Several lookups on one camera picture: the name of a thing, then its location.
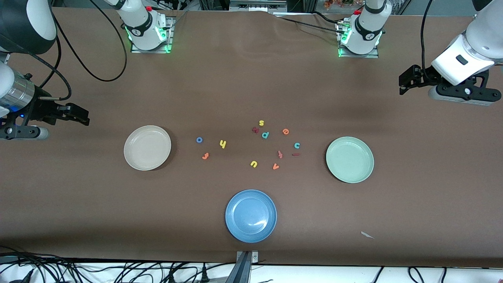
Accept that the beige round plate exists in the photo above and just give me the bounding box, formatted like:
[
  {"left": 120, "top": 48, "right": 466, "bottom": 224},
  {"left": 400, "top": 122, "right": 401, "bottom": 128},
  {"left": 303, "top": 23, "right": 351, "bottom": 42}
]
[{"left": 123, "top": 125, "right": 172, "bottom": 171}]

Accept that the green round plate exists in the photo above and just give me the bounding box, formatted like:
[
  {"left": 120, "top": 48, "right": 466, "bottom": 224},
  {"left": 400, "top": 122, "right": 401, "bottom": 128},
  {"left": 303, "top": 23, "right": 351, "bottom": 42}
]
[{"left": 325, "top": 136, "right": 375, "bottom": 184}]

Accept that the orange flower decoration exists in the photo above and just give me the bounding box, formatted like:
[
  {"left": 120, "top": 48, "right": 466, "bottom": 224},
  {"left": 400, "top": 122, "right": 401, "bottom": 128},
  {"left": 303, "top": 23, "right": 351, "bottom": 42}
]
[{"left": 324, "top": 0, "right": 364, "bottom": 9}]

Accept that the brown table mat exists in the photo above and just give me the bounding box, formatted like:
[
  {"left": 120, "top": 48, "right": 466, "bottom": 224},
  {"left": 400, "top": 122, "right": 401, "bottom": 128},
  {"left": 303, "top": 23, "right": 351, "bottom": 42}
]
[{"left": 0, "top": 8, "right": 503, "bottom": 268}]

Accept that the grey metal box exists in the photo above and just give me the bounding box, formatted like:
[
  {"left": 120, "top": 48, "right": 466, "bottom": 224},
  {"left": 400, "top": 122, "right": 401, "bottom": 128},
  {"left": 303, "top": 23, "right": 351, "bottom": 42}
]
[{"left": 229, "top": 0, "right": 288, "bottom": 12}]

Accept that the blue round plate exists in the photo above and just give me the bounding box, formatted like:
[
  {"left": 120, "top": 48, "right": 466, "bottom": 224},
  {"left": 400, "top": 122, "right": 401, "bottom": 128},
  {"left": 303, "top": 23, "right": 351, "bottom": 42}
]
[{"left": 225, "top": 189, "right": 278, "bottom": 243}]

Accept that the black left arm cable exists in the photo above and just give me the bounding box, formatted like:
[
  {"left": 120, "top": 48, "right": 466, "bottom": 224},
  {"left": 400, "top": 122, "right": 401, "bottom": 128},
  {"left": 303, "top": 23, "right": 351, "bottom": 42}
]
[{"left": 420, "top": 0, "right": 435, "bottom": 77}]

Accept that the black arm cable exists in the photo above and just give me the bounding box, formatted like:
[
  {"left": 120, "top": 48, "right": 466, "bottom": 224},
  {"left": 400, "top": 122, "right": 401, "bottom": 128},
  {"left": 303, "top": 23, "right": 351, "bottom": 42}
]
[
  {"left": 0, "top": 0, "right": 128, "bottom": 101},
  {"left": 420, "top": 0, "right": 435, "bottom": 77}
]

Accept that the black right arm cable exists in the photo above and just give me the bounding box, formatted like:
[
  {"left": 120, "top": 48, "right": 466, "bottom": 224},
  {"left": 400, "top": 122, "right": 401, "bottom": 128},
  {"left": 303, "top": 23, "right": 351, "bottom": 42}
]
[{"left": 0, "top": 0, "right": 128, "bottom": 101}]

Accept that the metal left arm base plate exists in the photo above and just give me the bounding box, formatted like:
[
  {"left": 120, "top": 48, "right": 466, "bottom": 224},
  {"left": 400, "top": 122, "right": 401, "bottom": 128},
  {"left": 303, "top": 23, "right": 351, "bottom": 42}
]
[{"left": 336, "top": 20, "right": 380, "bottom": 59}]

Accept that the black cable on table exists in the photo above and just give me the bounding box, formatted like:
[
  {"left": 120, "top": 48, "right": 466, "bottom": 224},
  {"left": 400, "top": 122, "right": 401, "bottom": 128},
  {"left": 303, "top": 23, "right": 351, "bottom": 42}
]
[
  {"left": 280, "top": 17, "right": 345, "bottom": 35},
  {"left": 312, "top": 11, "right": 343, "bottom": 26}
]

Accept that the grey metal mount bracket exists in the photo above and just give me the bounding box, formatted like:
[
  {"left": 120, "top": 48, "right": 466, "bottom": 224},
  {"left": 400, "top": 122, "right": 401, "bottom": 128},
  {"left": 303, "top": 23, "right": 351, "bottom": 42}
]
[{"left": 224, "top": 250, "right": 260, "bottom": 283}]

